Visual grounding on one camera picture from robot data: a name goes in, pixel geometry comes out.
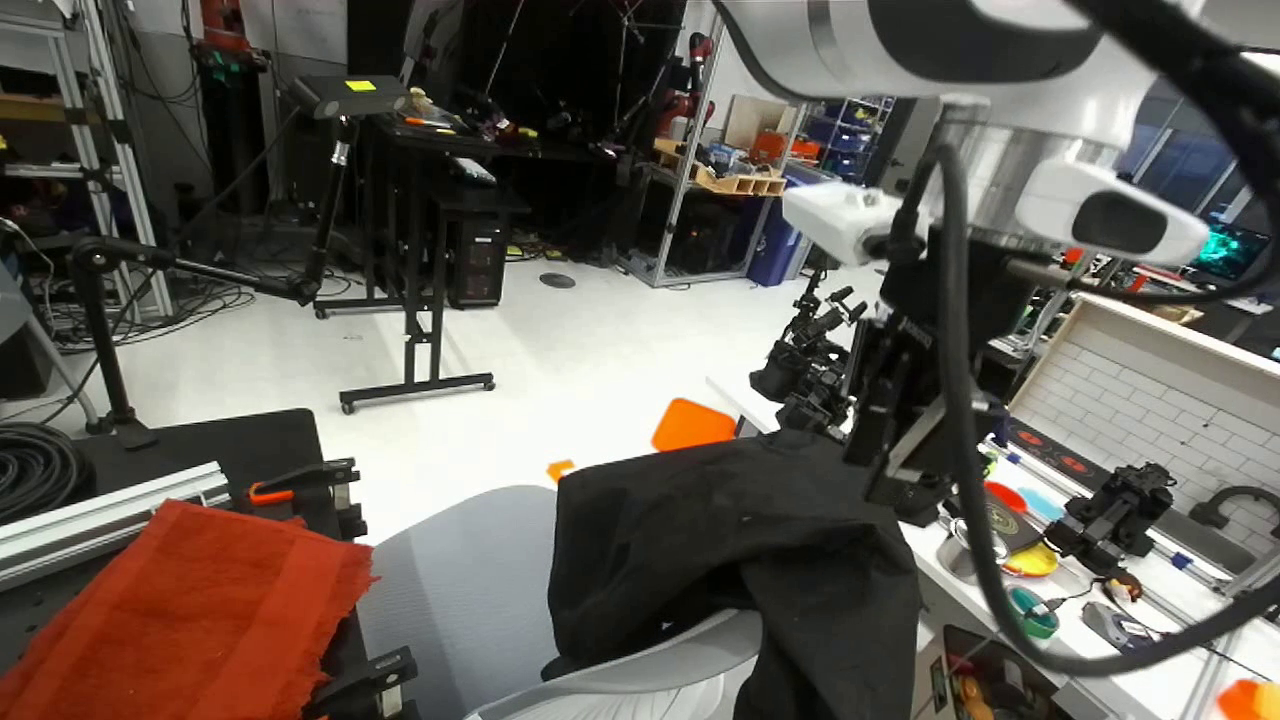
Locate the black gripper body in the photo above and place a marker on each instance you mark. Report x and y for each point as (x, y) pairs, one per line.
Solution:
(893, 354)

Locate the black bag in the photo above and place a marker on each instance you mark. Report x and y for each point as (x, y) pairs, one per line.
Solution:
(779, 526)

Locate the orange towel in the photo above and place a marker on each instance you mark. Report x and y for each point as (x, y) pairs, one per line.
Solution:
(202, 616)

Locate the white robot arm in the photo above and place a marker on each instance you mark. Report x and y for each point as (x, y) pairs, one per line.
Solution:
(1061, 70)

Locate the grey mesh office chair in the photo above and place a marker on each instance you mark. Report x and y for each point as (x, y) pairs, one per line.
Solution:
(467, 593)

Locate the orange plastic lid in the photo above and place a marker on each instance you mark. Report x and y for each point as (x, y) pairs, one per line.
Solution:
(689, 425)

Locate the white pegboard panel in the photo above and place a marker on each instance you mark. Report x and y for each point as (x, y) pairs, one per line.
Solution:
(1131, 385)

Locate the white work table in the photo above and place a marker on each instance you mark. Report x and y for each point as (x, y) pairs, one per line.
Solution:
(1089, 625)

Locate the green tape roll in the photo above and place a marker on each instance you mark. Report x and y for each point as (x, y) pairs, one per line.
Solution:
(1037, 616)

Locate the black camera gear pile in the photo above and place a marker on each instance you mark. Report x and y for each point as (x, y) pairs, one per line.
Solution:
(806, 376)

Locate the aluminium extrusion rail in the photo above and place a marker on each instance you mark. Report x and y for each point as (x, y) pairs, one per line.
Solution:
(84, 529)

